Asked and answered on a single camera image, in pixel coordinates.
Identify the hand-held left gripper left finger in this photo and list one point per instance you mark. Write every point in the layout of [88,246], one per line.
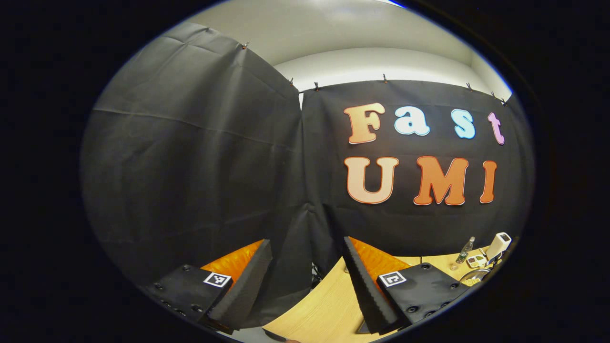
[255,278]

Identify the white divided plate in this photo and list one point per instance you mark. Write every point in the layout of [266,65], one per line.
[476,260]

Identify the row of black cloth clips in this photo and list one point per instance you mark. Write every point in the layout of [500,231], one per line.
[384,78]

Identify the black backdrop cloth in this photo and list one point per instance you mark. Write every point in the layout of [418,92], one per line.
[190,166]

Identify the clear plastic water bottle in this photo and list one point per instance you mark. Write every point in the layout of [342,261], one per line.
[464,251]

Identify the white toaster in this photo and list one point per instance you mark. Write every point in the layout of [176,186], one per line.
[498,243]

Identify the stainless steel pot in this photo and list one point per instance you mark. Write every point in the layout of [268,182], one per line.
[474,274]

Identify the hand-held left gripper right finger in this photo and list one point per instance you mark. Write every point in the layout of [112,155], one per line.
[362,286]

